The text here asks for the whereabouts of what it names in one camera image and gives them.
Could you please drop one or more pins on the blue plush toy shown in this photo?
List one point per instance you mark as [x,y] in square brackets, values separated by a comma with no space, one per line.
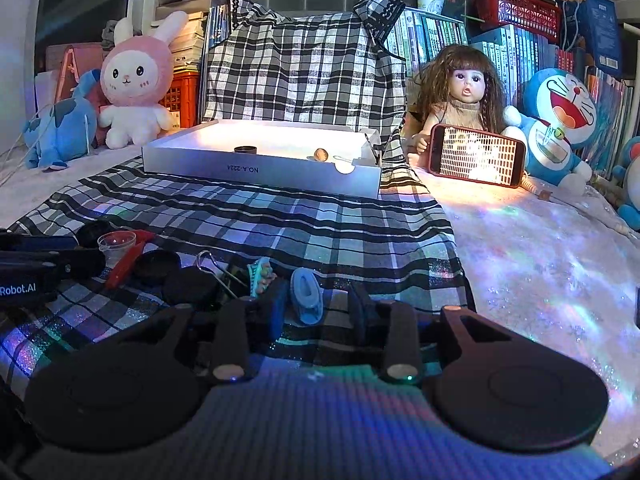
[65,130]

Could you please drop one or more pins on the red plastic basket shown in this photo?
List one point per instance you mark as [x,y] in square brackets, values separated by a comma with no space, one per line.
[515,10]

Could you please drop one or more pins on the long-haired doll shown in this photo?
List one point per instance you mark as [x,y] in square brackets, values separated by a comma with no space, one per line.
[467,85]

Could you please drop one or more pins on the stack of pale books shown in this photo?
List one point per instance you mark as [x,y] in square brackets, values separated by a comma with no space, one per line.
[190,25]

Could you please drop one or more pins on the white cardboard box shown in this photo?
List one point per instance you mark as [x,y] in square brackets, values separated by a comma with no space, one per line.
[250,175]

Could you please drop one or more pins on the black round lid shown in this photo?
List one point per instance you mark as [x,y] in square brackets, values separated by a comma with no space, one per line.
[157,266]

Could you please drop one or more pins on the row of blue books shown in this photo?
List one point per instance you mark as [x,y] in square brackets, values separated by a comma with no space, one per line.
[217,30]

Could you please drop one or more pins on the green small brush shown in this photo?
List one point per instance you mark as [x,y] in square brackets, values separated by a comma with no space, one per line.
[260,275]

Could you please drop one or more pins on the pink rabbit plush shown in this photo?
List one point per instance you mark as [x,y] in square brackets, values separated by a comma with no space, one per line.
[130,80]

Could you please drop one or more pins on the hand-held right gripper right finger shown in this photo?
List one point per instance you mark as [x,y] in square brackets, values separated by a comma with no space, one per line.
[357,305]

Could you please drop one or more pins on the black white plaid cloth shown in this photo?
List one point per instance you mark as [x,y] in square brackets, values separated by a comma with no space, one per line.
[300,220]

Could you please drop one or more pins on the grey cloth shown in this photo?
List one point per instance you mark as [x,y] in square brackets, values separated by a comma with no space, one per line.
[111,32]

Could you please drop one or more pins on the black binder clip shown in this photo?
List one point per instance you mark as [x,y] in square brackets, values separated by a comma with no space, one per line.
[232,285]

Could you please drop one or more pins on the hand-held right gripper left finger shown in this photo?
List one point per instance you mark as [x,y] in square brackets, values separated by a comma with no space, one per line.
[277,310]

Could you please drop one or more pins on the walnut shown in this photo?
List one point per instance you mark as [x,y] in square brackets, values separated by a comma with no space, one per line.
[320,154]

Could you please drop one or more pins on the row of teal books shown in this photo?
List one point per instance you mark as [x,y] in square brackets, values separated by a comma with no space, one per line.
[440,35]

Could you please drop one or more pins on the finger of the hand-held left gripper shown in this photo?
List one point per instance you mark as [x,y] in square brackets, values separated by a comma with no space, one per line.
[40,243]
[65,262]

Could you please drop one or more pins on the blue cat plush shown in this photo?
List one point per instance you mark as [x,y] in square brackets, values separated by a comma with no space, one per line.
[631,180]
[550,150]

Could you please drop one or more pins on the pink toy house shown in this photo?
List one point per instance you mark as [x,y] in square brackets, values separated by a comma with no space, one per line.
[75,60]

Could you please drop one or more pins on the small clear plastic cup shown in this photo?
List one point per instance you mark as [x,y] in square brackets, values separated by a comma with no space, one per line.
[116,247]

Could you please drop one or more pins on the blue cardboard box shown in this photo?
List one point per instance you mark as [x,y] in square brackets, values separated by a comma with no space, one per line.
[600,30]

